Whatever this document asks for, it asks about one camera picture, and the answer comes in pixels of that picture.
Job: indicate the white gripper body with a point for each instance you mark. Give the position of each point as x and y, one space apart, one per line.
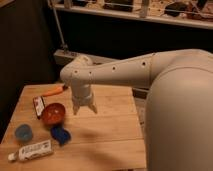
82 94

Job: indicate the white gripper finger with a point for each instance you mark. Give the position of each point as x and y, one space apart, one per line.
75 110
93 108

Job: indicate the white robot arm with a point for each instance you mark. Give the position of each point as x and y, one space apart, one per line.
179 105

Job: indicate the orange carrot toy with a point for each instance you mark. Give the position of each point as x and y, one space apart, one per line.
55 91

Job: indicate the red bowl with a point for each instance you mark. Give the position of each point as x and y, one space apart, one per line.
53 113

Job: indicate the dark blue plastic object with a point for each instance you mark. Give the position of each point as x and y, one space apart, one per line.
61 135

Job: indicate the metal pole stand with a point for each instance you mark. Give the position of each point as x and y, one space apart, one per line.
64 46

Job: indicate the light blue cup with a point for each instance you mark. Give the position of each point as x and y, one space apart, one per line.
23 133

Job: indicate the white toothpaste tube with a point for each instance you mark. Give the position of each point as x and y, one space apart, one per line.
31 151

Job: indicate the white window ledge rail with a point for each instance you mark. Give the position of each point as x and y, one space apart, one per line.
188 13

